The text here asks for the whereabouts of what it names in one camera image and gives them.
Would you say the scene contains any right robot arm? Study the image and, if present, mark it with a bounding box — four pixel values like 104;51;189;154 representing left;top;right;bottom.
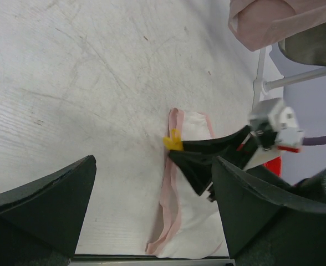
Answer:
164;125;326;203

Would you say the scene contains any white clothes rack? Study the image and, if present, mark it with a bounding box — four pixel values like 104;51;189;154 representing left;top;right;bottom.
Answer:
252;45;326;107

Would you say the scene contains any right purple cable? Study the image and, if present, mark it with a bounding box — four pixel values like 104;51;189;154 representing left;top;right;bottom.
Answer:
301;132;326;147

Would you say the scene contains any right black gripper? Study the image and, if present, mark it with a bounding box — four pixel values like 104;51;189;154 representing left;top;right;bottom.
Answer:
168;126;279;196

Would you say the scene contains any beige brown underwear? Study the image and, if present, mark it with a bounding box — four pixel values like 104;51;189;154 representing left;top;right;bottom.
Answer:
228;0;326;52

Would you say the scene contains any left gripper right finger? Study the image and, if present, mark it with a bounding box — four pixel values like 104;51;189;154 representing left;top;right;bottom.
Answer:
212;157;326;265

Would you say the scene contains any red plastic bin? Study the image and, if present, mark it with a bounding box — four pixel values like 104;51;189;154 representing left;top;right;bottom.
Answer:
263;157;282;177

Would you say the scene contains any white pink-trimmed underwear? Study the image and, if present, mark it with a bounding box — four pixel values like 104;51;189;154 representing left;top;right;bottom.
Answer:
145;108;225;260

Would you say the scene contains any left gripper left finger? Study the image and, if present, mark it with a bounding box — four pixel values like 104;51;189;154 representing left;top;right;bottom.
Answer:
0;155;96;265

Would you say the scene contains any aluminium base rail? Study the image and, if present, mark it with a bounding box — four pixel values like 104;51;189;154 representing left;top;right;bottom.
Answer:
69;254;236;266

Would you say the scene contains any yellow clothespin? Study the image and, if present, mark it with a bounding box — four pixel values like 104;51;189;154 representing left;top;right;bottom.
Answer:
162;129;184;151

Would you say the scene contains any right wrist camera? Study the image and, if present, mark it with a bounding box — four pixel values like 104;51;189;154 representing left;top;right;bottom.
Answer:
248;97;305;154

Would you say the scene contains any grey beige underwear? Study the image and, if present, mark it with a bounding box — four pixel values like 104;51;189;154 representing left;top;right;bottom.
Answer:
278;23;326;67

